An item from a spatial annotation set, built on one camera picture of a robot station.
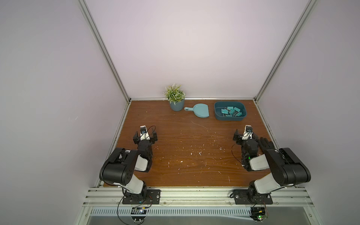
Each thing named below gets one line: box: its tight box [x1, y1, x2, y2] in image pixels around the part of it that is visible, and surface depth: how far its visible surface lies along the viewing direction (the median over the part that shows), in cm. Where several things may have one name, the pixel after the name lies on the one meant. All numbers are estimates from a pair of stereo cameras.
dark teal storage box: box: [213, 101, 248, 121], surface depth 112 cm
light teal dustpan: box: [183, 103, 210, 118], surface depth 116 cm
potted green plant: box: [163, 82, 187, 112], surface depth 105 cm
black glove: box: [257, 136, 276, 154], surface depth 94 cm
